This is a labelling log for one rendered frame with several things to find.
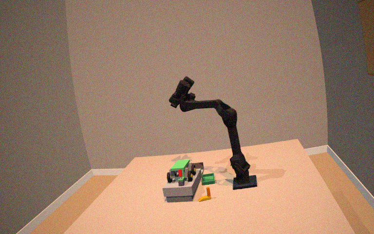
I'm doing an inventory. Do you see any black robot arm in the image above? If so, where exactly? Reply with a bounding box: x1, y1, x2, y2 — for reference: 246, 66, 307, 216
171, 80, 250, 184

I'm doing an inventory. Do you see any yellow wheel chock with orange handle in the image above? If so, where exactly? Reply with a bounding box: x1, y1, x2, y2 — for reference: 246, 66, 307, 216
198, 187, 211, 202

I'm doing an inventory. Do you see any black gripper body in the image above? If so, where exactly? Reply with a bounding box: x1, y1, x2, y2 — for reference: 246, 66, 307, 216
169, 76, 194, 103

